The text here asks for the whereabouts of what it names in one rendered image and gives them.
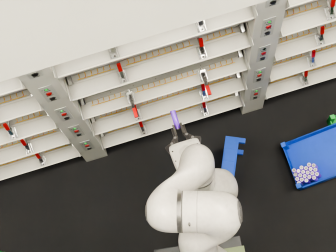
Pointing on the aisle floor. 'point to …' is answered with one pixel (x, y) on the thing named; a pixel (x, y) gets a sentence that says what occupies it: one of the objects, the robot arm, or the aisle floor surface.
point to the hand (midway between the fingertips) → (178, 130)
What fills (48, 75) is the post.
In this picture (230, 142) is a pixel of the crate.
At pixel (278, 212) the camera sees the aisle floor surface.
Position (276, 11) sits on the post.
